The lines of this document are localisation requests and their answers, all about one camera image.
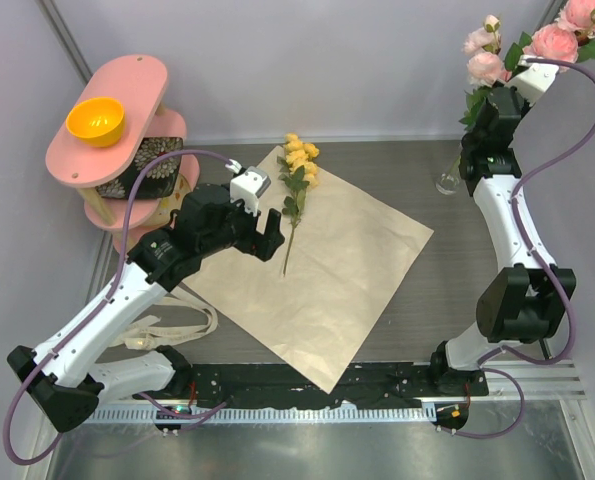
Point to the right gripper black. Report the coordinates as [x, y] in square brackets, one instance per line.
[525, 108]

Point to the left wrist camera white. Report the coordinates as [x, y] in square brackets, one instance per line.
[248, 187]

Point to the cream printed ribbon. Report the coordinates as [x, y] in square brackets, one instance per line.
[145, 334]

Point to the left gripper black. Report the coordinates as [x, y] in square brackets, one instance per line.
[262, 245]

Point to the round cream patterned plate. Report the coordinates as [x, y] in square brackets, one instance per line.
[172, 202]

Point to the yellow flower stem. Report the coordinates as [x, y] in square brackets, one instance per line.
[298, 173]

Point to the yellow plastic bowl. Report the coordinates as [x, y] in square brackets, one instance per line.
[98, 122]

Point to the orange wrapping paper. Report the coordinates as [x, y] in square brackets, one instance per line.
[315, 303]

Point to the pink wooden tiered shelf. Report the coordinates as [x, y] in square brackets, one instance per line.
[139, 82]

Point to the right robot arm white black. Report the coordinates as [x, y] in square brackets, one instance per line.
[524, 304]

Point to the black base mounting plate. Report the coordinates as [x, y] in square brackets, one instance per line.
[373, 385]

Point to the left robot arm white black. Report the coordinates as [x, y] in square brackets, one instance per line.
[62, 374]

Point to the black floral square plate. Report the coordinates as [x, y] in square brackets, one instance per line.
[158, 183]

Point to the clear glass vase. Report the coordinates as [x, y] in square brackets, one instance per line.
[448, 182]

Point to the white slotted cable duct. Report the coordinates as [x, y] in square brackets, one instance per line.
[346, 413]

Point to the aluminium frame rail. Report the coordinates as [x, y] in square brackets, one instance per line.
[556, 382]

